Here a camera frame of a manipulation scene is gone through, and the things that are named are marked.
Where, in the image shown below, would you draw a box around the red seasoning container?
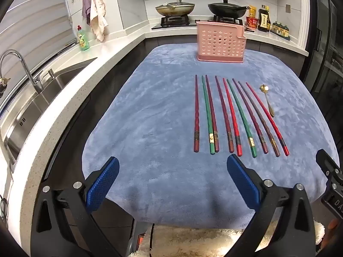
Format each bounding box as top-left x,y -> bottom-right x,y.
245,16 -> 259,30

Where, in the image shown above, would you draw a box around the pink perforated utensil holder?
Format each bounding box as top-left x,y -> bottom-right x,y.
196,21 -> 247,63

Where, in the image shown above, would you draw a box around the bright red chopstick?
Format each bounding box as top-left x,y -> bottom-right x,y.
223,78 -> 243,156
246,82 -> 290,156

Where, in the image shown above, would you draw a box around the gold flower spoon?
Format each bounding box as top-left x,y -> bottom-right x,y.
259,84 -> 275,117

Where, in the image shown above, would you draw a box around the dark soy sauce bottle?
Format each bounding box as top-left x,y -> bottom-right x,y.
258,5 -> 271,33

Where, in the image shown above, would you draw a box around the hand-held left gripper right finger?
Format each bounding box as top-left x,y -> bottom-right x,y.
226,154 -> 316,257

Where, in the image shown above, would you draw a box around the stainless steel sink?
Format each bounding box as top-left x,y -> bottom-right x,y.
0,57 -> 98,166

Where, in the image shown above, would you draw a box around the black gas stove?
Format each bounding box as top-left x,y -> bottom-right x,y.
151,15 -> 251,30

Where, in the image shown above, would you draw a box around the beige wok with lid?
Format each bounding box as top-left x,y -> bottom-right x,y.
155,0 -> 196,17

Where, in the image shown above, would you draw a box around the purple hanging cloth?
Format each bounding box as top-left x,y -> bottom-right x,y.
82,0 -> 93,26

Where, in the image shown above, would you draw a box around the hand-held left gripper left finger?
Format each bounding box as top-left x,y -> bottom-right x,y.
31,156 -> 134,257

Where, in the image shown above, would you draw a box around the chrome kitchen faucet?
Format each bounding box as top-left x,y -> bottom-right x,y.
0,49 -> 45,94

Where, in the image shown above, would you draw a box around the blue fleece blanket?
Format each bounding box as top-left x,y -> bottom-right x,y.
82,43 -> 338,227

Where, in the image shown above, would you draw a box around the green dish soap bottle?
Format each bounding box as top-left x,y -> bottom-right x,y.
77,25 -> 90,51

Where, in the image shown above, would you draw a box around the dark red chopstick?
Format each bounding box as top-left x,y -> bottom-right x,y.
194,75 -> 200,152
205,75 -> 220,151
215,76 -> 235,153

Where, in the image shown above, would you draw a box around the dark glass door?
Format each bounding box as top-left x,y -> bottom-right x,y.
305,0 -> 343,113

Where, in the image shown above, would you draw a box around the spice jar set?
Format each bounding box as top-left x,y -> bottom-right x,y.
270,21 -> 291,39

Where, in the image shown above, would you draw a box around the white window blinds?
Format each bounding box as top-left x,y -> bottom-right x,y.
0,0 -> 78,69

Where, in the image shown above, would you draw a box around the black wok with lid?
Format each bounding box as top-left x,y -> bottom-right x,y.
208,0 -> 251,16

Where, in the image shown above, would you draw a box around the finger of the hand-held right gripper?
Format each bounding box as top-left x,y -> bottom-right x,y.
316,148 -> 342,179

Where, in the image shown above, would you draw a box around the white hanging towel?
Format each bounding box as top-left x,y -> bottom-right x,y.
90,0 -> 109,42

